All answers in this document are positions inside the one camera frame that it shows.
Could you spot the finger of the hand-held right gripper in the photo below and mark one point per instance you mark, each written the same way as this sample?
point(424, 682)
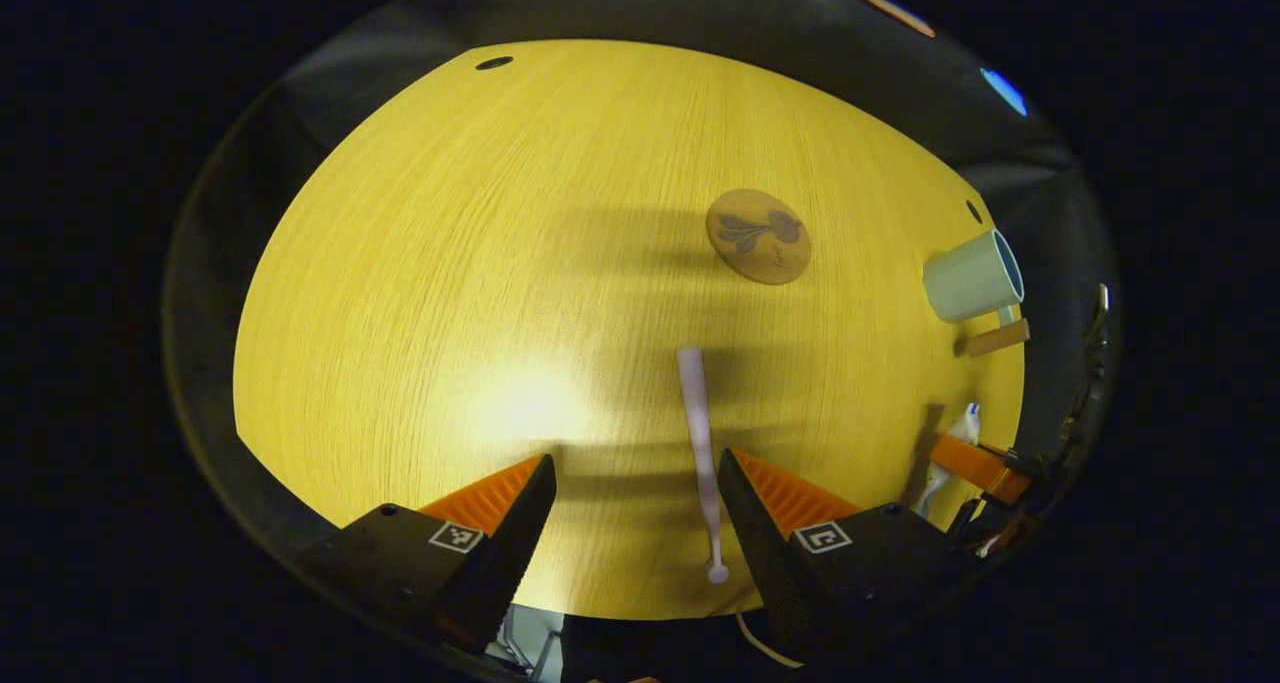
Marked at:
point(975, 466)

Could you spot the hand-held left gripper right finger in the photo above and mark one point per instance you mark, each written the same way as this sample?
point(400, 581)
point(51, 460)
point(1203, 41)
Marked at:
point(765, 553)

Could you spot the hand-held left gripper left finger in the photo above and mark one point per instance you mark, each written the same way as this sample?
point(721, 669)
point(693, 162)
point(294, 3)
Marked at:
point(505, 553)

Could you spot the white toothpaste tube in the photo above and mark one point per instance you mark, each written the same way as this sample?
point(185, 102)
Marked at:
point(964, 428)

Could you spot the pale pink toothbrush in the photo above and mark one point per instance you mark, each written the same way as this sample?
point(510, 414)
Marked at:
point(697, 413)

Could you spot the round brown leaf-print coaster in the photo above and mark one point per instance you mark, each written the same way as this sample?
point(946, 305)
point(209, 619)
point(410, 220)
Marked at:
point(760, 253)

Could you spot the black backdrop cloth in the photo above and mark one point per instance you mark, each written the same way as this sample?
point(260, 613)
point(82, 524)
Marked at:
point(300, 83)

